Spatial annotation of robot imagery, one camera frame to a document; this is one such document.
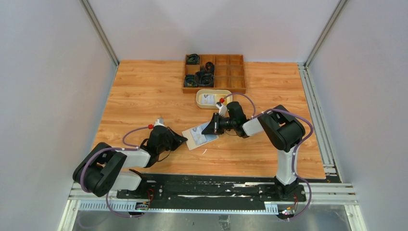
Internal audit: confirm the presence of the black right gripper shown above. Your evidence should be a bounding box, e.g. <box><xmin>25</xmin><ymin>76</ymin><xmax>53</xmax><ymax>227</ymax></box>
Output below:
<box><xmin>203</xmin><ymin>112</ymin><xmax>237</xmax><ymax>135</ymax></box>

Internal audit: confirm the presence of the pale blue VIP card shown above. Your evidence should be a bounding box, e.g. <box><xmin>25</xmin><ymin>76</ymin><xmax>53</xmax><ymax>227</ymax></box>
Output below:
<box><xmin>190</xmin><ymin>126</ymin><xmax>209</xmax><ymax>145</ymax></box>

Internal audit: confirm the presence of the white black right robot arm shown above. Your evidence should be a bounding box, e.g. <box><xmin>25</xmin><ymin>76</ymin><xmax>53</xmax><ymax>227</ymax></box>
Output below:
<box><xmin>202</xmin><ymin>101</ymin><xmax>306</xmax><ymax>201</ymax></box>

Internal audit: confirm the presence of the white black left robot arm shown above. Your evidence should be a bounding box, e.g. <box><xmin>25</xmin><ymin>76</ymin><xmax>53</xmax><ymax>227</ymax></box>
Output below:
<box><xmin>72</xmin><ymin>124</ymin><xmax>188</xmax><ymax>199</ymax></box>

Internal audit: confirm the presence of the white card in tray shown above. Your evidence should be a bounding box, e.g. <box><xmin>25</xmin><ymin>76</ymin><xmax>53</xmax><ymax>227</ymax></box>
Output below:
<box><xmin>200</xmin><ymin>94</ymin><xmax>216</xmax><ymax>106</ymax></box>

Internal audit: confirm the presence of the beige oval tray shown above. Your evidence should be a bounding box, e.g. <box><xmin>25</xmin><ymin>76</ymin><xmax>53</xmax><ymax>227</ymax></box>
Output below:
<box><xmin>196</xmin><ymin>89</ymin><xmax>231</xmax><ymax>109</ymax></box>

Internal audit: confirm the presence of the wooden compartment box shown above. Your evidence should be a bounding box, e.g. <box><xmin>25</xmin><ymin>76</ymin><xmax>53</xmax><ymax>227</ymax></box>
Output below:
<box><xmin>181</xmin><ymin>54</ymin><xmax>247</xmax><ymax>94</ymax></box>

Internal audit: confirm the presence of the rolled black belt middle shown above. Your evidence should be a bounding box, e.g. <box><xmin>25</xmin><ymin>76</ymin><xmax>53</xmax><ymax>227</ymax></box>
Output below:
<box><xmin>204</xmin><ymin>62</ymin><xmax>215</xmax><ymax>74</ymax></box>

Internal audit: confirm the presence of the rolled black belt top left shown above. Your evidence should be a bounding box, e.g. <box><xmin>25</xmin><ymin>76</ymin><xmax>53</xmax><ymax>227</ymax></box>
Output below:
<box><xmin>186</xmin><ymin>53</ymin><xmax>200</xmax><ymax>65</ymax></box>

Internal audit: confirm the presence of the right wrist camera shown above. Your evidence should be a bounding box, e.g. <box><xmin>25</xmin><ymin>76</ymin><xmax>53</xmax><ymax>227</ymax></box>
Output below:
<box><xmin>216</xmin><ymin>102</ymin><xmax>228</xmax><ymax>117</ymax></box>

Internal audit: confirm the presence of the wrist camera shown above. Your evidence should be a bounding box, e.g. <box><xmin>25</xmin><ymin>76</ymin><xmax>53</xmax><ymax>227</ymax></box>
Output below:
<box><xmin>216</xmin><ymin>102</ymin><xmax>228</xmax><ymax>117</ymax></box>
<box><xmin>153</xmin><ymin>117</ymin><xmax>165</xmax><ymax>127</ymax></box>

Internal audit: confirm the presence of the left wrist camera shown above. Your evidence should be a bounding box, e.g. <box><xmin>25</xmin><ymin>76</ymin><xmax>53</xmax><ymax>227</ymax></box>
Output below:
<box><xmin>153</xmin><ymin>117</ymin><xmax>165</xmax><ymax>127</ymax></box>

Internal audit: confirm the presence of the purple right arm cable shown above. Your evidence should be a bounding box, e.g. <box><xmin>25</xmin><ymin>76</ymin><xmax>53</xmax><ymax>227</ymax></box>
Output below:
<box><xmin>219</xmin><ymin>92</ymin><xmax>314</xmax><ymax>220</ymax></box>

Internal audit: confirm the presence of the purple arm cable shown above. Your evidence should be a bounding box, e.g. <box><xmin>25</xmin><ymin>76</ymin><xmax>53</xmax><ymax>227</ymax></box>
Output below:
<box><xmin>79</xmin><ymin>124</ymin><xmax>155</xmax><ymax>218</ymax></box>
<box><xmin>219</xmin><ymin>92</ymin><xmax>314</xmax><ymax>220</ymax></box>

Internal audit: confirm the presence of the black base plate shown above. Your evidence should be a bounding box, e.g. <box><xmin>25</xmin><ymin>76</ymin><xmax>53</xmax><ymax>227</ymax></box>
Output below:
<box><xmin>109</xmin><ymin>174</ymin><xmax>308</xmax><ymax>211</ymax></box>

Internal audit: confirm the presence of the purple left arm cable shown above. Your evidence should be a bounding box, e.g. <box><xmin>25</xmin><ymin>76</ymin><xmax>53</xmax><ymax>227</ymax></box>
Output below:
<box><xmin>79</xmin><ymin>124</ymin><xmax>155</xmax><ymax>218</ymax></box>

